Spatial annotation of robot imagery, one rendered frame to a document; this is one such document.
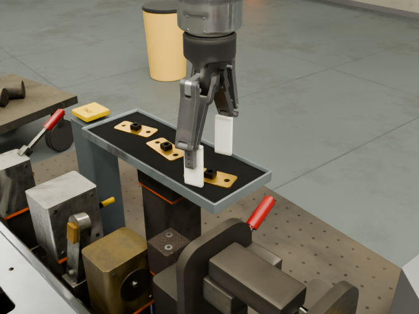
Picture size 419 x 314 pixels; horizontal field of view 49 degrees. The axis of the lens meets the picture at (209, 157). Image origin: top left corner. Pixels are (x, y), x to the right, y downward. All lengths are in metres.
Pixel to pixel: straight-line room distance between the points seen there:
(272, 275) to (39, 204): 0.44
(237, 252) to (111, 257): 0.24
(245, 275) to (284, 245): 0.81
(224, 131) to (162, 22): 3.55
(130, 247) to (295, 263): 0.64
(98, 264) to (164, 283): 0.11
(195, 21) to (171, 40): 3.72
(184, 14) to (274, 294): 0.36
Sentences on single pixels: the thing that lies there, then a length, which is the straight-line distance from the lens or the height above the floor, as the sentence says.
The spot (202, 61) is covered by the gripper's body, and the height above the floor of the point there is 1.37.
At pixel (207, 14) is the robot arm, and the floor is 1.43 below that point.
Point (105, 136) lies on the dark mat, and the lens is 0.92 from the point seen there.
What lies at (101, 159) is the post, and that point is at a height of 1.05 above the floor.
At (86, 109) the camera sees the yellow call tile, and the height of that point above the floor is 1.16.
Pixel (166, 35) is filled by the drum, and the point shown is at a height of 0.44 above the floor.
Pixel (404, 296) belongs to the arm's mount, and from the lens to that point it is 1.02.
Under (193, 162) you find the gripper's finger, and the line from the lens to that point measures 0.67.
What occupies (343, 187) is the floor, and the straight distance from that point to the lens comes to 2.95.
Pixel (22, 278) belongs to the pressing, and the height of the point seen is 1.00.
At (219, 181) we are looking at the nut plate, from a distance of 0.75.
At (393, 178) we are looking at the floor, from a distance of 3.14.
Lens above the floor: 1.57
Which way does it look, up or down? 30 degrees down
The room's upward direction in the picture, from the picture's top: straight up
